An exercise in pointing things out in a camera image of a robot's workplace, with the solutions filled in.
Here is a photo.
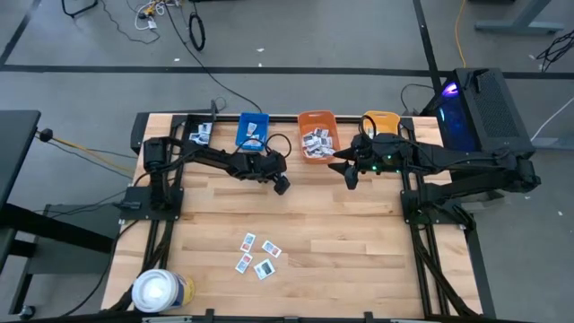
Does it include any white cable bundle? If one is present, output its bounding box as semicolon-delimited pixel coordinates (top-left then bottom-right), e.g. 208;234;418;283
134;0;180;31

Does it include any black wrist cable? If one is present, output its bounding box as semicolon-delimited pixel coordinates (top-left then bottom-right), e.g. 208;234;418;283
358;115;378;140
235;133;292;159

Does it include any black mesh basket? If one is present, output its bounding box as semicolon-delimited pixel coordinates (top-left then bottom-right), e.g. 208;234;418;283
181;114;215;153

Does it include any yellow plastic bin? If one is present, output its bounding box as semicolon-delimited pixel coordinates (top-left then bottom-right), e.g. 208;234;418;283
361;110;401;136

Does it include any desk with grey legs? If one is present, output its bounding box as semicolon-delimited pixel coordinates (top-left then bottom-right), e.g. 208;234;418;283
468;0;566;35

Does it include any white floor cable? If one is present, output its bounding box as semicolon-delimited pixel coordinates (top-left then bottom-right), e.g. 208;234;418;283
529;96;574;143

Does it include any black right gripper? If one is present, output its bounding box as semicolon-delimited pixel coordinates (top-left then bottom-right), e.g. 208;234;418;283
327;134;382;190

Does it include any black desk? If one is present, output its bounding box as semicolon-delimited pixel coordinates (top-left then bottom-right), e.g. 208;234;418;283
0;109;116;315

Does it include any yellow floor cable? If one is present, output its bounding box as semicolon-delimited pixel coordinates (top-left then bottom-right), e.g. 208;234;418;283
454;0;467;68

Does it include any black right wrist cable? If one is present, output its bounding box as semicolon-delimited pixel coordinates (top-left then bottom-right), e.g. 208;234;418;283
358;115;378;140

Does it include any orange plastic bin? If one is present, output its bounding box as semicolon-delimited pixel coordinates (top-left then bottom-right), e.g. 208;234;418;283
297;109;342;164

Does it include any black cable bundle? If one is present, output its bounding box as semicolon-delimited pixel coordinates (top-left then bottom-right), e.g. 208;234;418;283
535;29;574;73

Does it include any blue plastic bin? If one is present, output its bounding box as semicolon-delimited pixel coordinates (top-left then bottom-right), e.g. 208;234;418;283
235;111;271;152

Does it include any white tub yellow label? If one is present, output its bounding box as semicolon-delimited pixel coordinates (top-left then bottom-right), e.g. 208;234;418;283
131;269;196;314

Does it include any coiled black cable loop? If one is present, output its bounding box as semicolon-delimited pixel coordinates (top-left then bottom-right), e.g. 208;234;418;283
187;11;207;52

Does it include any thin yellow cable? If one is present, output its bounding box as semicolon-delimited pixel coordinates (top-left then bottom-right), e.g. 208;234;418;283
51;136;135;174

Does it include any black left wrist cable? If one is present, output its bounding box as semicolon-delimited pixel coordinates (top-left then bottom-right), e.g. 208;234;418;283
235;133;292;159

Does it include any long black floor cable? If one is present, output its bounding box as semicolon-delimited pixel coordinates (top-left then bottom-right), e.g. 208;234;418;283
164;0;265;114

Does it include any black computer tower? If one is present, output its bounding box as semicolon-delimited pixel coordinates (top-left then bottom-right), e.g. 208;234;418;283
421;66;537;183

